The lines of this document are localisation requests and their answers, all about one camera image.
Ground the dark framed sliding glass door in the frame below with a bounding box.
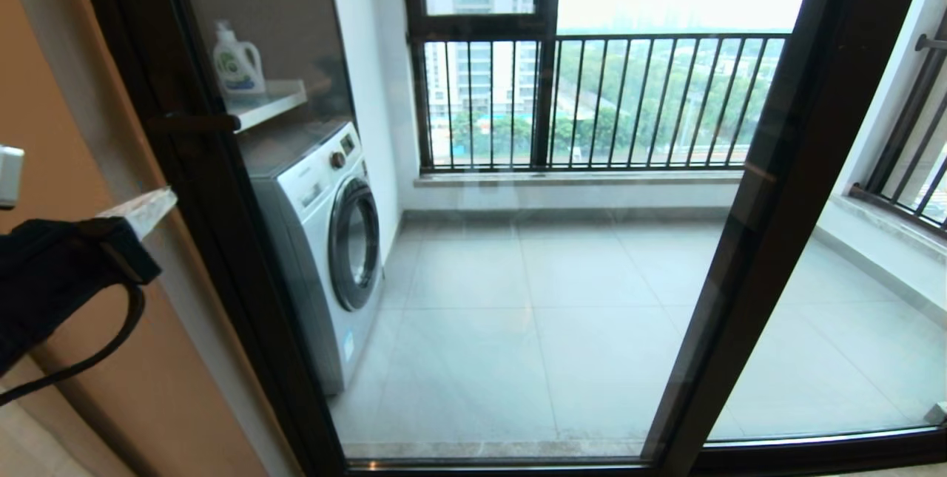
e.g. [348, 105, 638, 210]
[74, 0, 947, 477]

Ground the white shelf board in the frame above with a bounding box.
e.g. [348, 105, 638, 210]
[222, 80, 309, 135]

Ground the white laundry detergent bottle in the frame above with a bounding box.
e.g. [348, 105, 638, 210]
[213, 20, 267, 97]

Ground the silver front-load washing machine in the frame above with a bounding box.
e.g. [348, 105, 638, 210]
[238, 121, 385, 396]

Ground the dark brown cabinet panel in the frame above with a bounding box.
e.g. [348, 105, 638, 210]
[181, 0, 356, 129]

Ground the long grey stone window sill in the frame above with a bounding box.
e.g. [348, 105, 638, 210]
[413, 170, 743, 188]

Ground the black metal balcony railing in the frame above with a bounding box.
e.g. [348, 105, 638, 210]
[425, 33, 791, 171]

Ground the brown framed glass door panel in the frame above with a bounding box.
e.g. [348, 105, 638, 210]
[642, 0, 947, 457]

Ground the small stone window sill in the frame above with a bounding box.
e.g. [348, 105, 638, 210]
[827, 194, 947, 260]

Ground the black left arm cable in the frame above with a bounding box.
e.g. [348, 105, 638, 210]
[0, 281, 147, 408]

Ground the dark window frame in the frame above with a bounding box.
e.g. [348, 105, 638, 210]
[402, 0, 563, 171]

